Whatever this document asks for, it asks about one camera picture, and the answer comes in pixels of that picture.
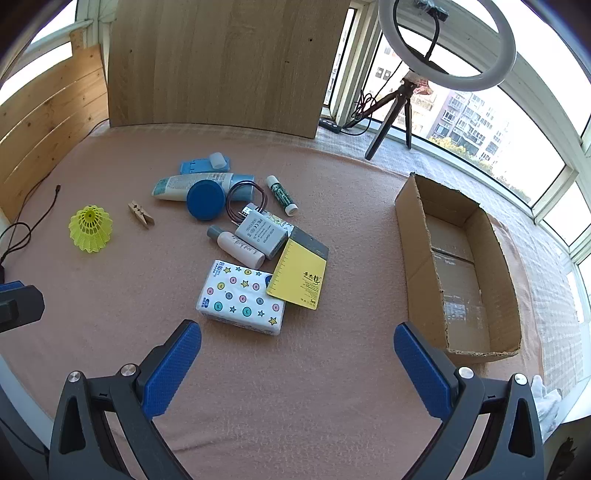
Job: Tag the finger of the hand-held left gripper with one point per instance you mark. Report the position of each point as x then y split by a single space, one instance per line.
23 304

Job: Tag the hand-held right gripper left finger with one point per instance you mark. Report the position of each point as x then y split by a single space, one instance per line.
173 369

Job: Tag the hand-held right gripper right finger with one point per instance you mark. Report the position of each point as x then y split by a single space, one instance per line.
422 369

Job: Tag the cardboard box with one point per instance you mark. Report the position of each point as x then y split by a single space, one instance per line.
461 295

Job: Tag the star-print tissue pack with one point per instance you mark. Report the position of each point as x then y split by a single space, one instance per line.
240 300

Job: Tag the small white bottle grey cap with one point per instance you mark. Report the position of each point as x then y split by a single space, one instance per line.
240 249

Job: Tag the blue round lid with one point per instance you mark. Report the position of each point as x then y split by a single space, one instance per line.
205 201

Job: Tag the white lotion tube blue cap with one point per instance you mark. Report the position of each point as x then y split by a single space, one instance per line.
184 187

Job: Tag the yellow plastic shuttlecock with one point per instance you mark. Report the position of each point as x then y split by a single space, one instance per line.
92 230

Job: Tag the wooden clothespin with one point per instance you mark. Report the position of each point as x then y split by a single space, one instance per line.
141 213

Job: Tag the yellow notebook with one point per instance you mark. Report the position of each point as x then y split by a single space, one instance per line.
298 277

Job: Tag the white power adapter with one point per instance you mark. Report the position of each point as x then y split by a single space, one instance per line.
261 235

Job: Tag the white patterned packet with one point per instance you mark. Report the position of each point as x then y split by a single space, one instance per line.
284 226

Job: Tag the wooden slat panel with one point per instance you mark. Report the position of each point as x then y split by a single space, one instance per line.
46 120

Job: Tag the green lip balm stick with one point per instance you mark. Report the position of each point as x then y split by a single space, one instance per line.
281 196

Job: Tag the blue phone stand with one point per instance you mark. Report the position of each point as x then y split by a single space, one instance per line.
196 166

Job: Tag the white translucent eraser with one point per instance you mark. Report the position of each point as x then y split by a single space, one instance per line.
218 160

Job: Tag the black power strip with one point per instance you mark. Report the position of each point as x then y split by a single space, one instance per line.
330 124

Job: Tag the large wooden board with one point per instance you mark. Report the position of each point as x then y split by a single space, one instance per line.
221 64

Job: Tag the black phone clamp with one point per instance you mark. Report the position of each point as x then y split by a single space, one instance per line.
431 7

